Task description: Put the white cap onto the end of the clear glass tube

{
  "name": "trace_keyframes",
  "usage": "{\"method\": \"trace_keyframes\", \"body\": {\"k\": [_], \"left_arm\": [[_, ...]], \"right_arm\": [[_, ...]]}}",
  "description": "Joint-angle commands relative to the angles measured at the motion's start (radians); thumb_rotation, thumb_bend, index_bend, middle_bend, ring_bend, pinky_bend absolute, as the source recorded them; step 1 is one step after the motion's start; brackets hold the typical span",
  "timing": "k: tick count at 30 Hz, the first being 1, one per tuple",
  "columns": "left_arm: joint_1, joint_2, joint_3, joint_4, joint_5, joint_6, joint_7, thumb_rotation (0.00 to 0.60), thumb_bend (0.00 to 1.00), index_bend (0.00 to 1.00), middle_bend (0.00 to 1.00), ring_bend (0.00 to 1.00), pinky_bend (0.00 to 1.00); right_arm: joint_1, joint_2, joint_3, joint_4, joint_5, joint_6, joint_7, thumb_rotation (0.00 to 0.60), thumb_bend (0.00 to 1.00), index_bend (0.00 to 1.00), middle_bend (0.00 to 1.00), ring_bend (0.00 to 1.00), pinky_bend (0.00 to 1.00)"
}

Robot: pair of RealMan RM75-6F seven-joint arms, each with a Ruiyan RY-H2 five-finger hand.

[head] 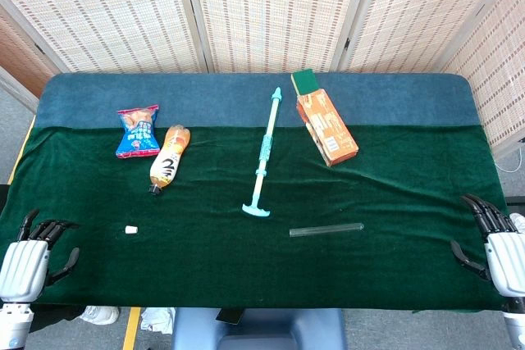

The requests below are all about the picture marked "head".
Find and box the blue table cloth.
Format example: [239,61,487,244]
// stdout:
[34,72,482,130]

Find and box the flat black object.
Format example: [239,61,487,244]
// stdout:
[216,307,245,325]

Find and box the dark green velvet cloth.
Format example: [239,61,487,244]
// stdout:
[0,123,512,311]

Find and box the right black-fingered robot hand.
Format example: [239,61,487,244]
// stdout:
[450,193,525,298]

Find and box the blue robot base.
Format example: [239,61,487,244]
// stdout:
[171,307,348,350]

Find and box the green and yellow sponge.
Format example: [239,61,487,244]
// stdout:
[290,70,322,98]

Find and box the teal and white hand pump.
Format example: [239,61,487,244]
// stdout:
[241,86,283,219]

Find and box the thin white cable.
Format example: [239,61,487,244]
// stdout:
[494,152,525,173]

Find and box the left black-fingered robot hand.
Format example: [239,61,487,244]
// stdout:
[0,208,81,304]

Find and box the white sneaker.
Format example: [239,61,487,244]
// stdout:
[77,305,121,325]
[140,307,177,335]

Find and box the orange cardboard box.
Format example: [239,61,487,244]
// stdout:
[296,88,360,168]

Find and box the blue and red snack bag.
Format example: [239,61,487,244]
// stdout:
[116,104,162,160]

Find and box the orange drink bottle black cap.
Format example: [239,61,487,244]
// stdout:
[148,124,192,197]

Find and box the transparent glass test tube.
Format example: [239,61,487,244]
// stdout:
[289,222,365,239]

